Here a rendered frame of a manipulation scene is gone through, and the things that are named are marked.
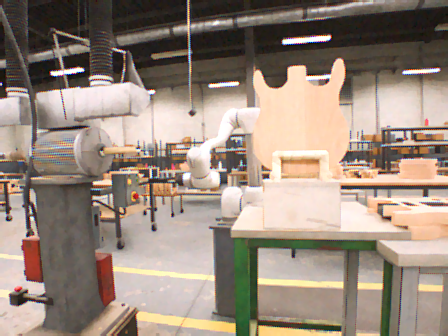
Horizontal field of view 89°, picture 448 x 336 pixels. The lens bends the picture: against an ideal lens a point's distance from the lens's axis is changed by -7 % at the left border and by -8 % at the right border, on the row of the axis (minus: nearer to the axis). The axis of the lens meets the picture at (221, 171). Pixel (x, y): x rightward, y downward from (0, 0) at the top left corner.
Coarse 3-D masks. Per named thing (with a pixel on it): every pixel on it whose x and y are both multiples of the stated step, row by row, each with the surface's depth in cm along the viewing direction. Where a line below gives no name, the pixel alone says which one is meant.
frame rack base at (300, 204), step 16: (272, 192) 89; (288, 192) 87; (304, 192) 86; (320, 192) 85; (336, 192) 84; (272, 208) 89; (288, 208) 88; (304, 208) 86; (320, 208) 85; (336, 208) 84; (272, 224) 89; (288, 224) 88; (304, 224) 87; (320, 224) 85; (336, 224) 84
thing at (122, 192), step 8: (112, 176) 145; (120, 176) 144; (112, 184) 145; (120, 184) 144; (128, 184) 146; (136, 184) 155; (112, 192) 146; (120, 192) 144; (128, 192) 146; (136, 192) 155; (96, 200) 146; (120, 200) 145; (128, 200) 146; (136, 200) 155; (112, 208) 148
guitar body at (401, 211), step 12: (372, 204) 109; (384, 204) 99; (396, 204) 97; (408, 204) 98; (420, 204) 92; (432, 204) 96; (444, 204) 94; (384, 216) 93; (396, 216) 81; (408, 216) 80; (420, 216) 79; (432, 216) 80; (444, 216) 79
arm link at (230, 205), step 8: (224, 192) 184; (232, 192) 180; (240, 192) 184; (224, 200) 182; (232, 200) 179; (240, 200) 177; (224, 208) 182; (232, 208) 179; (224, 216) 183; (232, 216) 181
